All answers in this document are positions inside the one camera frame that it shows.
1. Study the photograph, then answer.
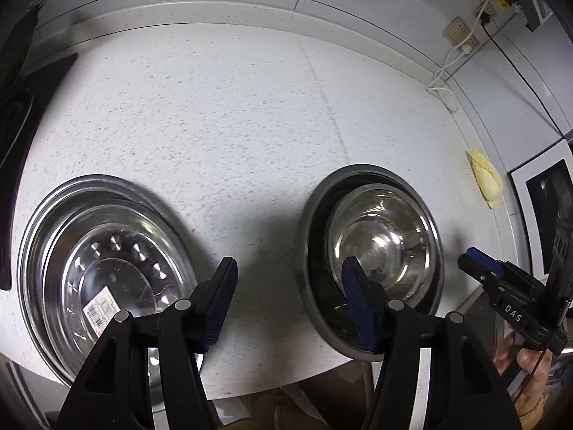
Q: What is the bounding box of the large steel bowl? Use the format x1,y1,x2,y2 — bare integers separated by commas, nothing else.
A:
295,164,445,362

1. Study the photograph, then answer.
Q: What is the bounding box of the medium steel bowl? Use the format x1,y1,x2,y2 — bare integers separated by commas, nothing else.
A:
326,183,440,308

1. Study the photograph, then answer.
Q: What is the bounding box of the steel plate with sticker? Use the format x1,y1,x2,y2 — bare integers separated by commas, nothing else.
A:
16,175,197,385

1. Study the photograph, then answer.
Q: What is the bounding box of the person's right hand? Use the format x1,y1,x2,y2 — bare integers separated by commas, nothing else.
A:
494,333,557,420

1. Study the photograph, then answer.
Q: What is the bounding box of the steel plate with label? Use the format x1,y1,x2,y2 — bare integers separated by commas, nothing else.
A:
38,199,197,383

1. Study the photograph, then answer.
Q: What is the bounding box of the black cable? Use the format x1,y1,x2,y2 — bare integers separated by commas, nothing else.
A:
481,13,567,138

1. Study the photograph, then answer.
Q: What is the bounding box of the wall socket upper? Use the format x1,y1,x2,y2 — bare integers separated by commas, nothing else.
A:
473,0,496,22

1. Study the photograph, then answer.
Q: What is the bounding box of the napa cabbage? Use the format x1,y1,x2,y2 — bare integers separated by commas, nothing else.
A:
469,149,504,209

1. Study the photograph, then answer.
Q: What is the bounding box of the black wok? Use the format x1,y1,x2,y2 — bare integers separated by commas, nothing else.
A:
0,0,73,171

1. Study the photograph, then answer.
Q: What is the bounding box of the beige wall socket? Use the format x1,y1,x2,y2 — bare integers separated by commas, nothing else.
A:
443,16,479,54

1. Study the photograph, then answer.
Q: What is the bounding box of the white power cable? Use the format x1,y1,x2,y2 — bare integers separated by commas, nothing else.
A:
424,0,492,116

